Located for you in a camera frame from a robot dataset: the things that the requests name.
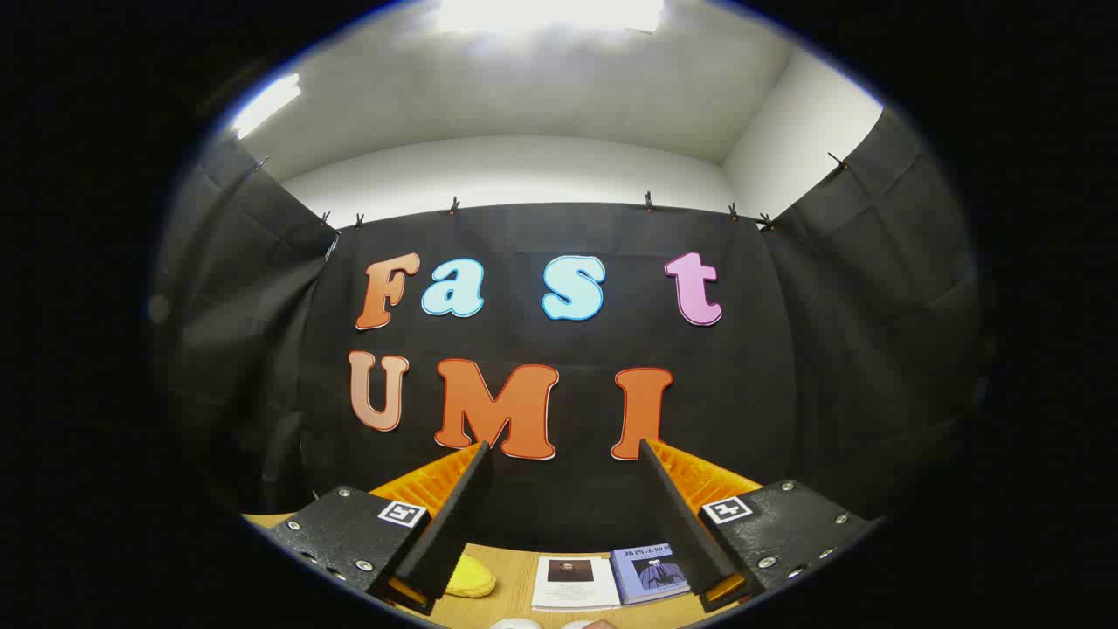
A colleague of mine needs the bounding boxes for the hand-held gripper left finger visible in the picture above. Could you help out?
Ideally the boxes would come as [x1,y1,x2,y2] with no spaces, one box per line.
[266,441,494,617]

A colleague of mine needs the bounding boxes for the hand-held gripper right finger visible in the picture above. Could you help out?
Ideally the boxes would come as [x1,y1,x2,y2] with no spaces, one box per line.
[638,439,879,612]

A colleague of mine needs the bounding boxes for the yellow knitted plush toy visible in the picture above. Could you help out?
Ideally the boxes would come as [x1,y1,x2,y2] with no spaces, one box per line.
[444,554,497,598]

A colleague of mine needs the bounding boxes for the light blue book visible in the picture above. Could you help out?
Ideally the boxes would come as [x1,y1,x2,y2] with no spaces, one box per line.
[610,543,693,606]

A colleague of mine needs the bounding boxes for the white book with portrait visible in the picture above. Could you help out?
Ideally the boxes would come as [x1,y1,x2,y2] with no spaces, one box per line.
[531,556,623,612]

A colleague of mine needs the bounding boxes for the row of black cloth clips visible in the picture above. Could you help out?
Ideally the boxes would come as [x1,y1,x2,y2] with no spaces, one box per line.
[253,150,852,232]

